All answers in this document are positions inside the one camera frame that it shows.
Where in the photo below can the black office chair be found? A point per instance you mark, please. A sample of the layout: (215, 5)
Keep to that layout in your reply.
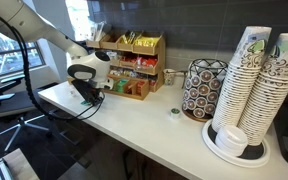
(17, 104)

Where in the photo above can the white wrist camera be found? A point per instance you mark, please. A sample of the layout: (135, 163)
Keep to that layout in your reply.
(108, 84)

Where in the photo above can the white round tray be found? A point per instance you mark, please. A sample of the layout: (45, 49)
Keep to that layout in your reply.
(252, 156)

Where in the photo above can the left paper cup stack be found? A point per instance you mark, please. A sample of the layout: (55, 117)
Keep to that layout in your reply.
(242, 72)

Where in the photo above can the right paper cup stack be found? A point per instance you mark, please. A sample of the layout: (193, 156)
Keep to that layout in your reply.
(268, 93)

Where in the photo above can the small patterned paper cup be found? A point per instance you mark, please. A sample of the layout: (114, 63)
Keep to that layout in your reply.
(169, 75)

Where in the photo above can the black wire pod holder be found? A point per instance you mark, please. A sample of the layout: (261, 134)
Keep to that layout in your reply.
(202, 87)

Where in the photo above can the wooden sachet case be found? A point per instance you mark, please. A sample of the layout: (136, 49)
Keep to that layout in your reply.
(129, 87)

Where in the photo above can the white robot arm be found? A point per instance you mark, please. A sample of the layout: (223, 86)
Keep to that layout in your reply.
(89, 71)

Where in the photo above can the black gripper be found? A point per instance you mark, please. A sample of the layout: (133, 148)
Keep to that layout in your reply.
(90, 94)

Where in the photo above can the green sachet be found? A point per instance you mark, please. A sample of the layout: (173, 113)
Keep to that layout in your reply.
(85, 103)

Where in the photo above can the wooden tiered organizer shelf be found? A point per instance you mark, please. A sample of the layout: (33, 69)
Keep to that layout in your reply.
(142, 52)

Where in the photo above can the paper cup stack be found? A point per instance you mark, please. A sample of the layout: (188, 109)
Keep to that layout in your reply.
(242, 72)
(268, 93)

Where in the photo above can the white lid stack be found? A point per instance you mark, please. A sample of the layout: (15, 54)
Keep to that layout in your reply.
(231, 140)

